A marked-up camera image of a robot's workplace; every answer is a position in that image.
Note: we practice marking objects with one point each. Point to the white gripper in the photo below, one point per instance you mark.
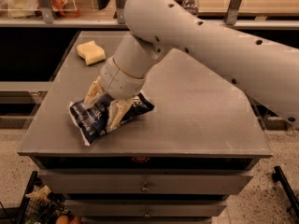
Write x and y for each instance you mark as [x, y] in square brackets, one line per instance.
[120, 82]

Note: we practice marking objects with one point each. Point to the blue Kettle chip bag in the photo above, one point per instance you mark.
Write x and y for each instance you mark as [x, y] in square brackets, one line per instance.
[92, 121]

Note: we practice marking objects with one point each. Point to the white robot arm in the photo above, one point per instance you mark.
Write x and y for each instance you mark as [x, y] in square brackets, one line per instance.
[265, 70]

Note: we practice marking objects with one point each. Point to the yellow sponge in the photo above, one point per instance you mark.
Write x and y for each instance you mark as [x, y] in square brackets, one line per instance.
[90, 52]

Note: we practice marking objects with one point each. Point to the grey upper drawer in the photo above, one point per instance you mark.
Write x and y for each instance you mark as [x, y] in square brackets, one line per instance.
[202, 182]

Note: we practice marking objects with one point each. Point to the grey drawer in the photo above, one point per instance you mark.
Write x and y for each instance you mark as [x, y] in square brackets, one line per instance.
[202, 182]
[145, 208]

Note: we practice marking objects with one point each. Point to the grey lower drawer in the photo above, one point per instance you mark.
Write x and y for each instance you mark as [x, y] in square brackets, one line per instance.
[145, 208]

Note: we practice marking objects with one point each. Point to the clear plastic water bottle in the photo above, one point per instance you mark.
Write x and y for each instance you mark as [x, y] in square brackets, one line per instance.
[191, 6]

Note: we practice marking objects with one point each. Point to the clear plastic storage bin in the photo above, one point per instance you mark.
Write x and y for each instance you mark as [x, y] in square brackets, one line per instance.
[29, 8]

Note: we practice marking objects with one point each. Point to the black wire basket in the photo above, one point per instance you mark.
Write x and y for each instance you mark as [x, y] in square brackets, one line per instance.
[36, 211]

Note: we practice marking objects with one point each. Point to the black cart frame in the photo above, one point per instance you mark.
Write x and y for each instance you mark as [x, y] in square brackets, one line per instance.
[278, 176]

